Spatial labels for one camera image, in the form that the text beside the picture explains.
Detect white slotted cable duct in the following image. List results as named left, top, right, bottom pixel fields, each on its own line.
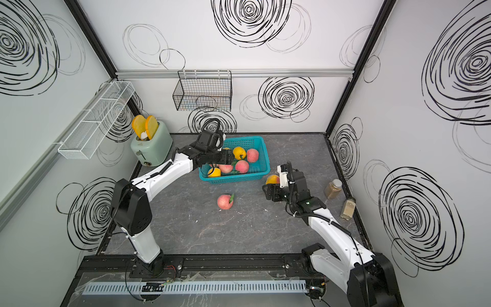
left=82, top=280, right=308, bottom=296

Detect beige spice jar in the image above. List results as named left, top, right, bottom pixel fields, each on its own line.
left=340, top=197, right=356, bottom=221

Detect white wire wall shelf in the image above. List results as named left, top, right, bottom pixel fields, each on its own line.
left=58, top=81, right=135, bottom=160

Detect yellow toast slice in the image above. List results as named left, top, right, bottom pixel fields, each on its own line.
left=132, top=115, right=147, bottom=138
left=144, top=115, right=159, bottom=140

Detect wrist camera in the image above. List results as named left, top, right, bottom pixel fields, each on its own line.
left=277, top=162, right=292, bottom=188
left=215, top=133, right=226, bottom=150

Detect mint green toaster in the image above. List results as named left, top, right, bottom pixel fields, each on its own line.
left=130, top=120, right=173, bottom=166

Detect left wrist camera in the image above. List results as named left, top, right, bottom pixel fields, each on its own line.
left=215, top=133, right=226, bottom=150

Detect left yellow toast slice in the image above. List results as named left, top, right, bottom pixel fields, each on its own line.
left=132, top=115, right=147, bottom=138

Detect brown spice jar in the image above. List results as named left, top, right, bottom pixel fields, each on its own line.
left=324, top=179, right=343, bottom=199

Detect black wire wall basket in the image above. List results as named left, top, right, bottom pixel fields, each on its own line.
left=172, top=70, right=233, bottom=111

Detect teal plastic basket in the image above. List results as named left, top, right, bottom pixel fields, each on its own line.
left=198, top=136, right=271, bottom=184

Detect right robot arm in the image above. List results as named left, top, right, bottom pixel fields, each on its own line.
left=262, top=162, right=403, bottom=306

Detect right yellow toast slice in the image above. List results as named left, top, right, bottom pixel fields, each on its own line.
left=144, top=115, right=159, bottom=140

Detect yellow peach with red blush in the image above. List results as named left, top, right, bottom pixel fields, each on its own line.
left=265, top=175, right=280, bottom=185

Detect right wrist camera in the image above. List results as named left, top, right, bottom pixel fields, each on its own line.
left=277, top=162, right=292, bottom=188

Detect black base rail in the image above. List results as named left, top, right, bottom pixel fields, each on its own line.
left=76, top=253, right=341, bottom=280

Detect pink peach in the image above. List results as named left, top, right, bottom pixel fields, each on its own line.
left=219, top=165, right=233, bottom=174
left=246, top=148, right=260, bottom=163
left=235, top=160, right=249, bottom=174
left=217, top=194, right=235, bottom=210

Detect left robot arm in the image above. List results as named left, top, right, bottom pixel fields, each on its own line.
left=111, top=129, right=234, bottom=277

